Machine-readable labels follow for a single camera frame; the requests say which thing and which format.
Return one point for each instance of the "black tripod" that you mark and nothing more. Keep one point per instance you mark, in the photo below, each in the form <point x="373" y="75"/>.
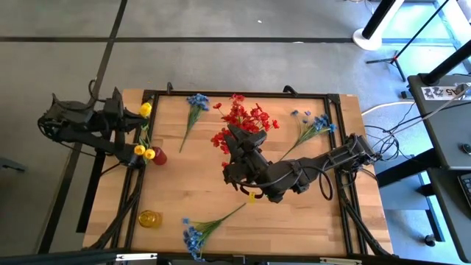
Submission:
<point x="395" y="58"/>

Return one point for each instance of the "black frame clamp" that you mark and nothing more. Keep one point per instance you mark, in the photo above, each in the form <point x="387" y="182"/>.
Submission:
<point x="289" y="89"/>
<point x="169" y="87"/>

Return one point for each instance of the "silver aluminium bracket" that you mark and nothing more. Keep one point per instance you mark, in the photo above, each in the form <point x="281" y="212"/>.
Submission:
<point x="340" y="261"/>
<point x="136" y="257"/>

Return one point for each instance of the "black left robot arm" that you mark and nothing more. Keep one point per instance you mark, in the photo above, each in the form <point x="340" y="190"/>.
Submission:
<point x="73" y="132"/>

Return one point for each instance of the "black diagonal pole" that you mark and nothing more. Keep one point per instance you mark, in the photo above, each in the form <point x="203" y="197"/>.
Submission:
<point x="447" y="64"/>

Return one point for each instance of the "blue artificial flower bunch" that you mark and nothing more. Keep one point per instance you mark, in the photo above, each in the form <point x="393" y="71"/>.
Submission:
<point x="195" y="235"/>
<point x="320" y="123"/>
<point x="198" y="101"/>

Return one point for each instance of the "amber glass vase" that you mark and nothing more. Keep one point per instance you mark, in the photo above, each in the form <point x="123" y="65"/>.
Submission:
<point x="149" y="219"/>

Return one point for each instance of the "white paper label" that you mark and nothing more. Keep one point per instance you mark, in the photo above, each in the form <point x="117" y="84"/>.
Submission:
<point x="441" y="92"/>

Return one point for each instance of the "black desk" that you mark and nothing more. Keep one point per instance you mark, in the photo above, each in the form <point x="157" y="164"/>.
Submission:
<point x="441" y="140"/>

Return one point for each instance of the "black keyboard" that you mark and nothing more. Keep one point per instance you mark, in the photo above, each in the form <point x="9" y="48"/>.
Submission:
<point x="466" y="189"/>

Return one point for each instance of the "black caster wheel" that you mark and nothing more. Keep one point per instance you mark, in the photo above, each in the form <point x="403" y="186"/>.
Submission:
<point x="430" y="240"/>

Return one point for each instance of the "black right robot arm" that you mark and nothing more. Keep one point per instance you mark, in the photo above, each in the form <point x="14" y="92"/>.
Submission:
<point x="320" y="163"/>

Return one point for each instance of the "red ribbed glass vase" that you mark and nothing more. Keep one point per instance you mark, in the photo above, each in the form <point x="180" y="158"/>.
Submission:
<point x="160" y="157"/>

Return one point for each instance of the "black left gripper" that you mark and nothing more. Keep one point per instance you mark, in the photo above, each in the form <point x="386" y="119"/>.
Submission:
<point x="114" y="114"/>

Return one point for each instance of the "yellow artificial tulip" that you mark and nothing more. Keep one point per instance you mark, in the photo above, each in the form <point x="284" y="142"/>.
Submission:
<point x="145" y="109"/>
<point x="149" y="154"/>
<point x="139" y="149"/>

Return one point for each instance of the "black round knob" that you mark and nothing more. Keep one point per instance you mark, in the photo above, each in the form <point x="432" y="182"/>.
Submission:
<point x="467" y="148"/>

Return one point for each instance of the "white column stand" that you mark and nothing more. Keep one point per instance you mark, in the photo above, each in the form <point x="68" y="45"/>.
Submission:
<point x="368" y="40"/>

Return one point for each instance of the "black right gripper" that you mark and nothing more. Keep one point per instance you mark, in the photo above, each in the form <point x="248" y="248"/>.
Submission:
<point x="248" y="165"/>

